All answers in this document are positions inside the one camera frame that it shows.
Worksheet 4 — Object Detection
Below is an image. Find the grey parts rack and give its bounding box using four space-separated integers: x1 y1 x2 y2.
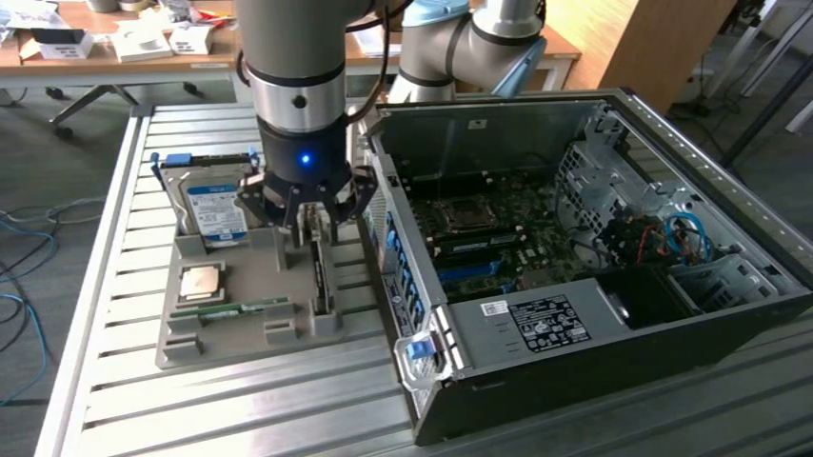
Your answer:
155 209 349 370

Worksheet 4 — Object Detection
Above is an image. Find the blue floor cable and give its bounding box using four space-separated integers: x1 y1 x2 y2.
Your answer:
0 209 59 406

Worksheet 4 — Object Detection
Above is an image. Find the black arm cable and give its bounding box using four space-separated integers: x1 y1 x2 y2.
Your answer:
342 0 414 129

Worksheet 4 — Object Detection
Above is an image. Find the green RAM stick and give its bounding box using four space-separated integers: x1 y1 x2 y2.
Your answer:
170 297 291 320
437 235 516 254

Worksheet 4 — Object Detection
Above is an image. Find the hard disk in blue caddy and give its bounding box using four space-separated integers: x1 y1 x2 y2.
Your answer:
150 146 266 249

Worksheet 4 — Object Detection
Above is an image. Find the blue expansion slot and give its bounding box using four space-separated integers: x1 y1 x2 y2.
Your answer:
437 264 501 283

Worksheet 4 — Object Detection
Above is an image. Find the wooden desk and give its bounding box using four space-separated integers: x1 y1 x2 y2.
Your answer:
0 0 584 139

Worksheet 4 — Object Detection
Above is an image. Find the CPU socket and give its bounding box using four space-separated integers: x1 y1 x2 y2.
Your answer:
429 194 501 234

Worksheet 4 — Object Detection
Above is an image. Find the red and yellow item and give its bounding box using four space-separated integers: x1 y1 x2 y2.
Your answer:
190 9 237 30

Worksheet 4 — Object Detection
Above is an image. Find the wooden cabinet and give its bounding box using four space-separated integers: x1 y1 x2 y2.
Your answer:
545 0 743 115

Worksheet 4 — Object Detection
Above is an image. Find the grey power supply unit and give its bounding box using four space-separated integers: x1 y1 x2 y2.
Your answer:
444 278 631 370

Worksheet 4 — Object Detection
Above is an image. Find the green motherboard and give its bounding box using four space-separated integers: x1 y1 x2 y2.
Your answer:
406 170 605 304

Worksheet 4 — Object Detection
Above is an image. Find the low-profile graphics card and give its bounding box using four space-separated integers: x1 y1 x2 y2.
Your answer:
302 202 338 318

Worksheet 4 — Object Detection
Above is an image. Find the CPU chip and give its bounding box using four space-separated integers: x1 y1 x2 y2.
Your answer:
177 265 229 304

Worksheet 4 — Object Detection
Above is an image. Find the black and white carton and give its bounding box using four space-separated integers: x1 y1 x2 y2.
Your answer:
30 28 95 61

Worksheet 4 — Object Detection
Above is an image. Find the grey floor cable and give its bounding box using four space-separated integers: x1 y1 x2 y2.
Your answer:
0 197 107 225

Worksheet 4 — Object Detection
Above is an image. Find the white box with round insert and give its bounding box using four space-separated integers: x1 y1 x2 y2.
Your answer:
111 21 174 63

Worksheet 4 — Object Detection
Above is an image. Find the black open PC case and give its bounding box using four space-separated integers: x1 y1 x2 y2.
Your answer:
346 88 813 447

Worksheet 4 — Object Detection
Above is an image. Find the white booklet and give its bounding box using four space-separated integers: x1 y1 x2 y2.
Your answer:
350 21 404 58

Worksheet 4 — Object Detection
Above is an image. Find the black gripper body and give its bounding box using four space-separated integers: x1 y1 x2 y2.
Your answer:
257 119 358 205

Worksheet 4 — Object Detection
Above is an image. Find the silver disk bay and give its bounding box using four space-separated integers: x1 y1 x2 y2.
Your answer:
669 254 783 310

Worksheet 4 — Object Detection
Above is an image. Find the blue wire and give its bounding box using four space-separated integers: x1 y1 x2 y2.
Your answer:
664 211 713 266

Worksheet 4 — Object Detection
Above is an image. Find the small white labelled box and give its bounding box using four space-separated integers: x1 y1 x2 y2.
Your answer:
169 24 217 56

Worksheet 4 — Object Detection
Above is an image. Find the red wire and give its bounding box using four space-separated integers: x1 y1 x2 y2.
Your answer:
639 223 669 266

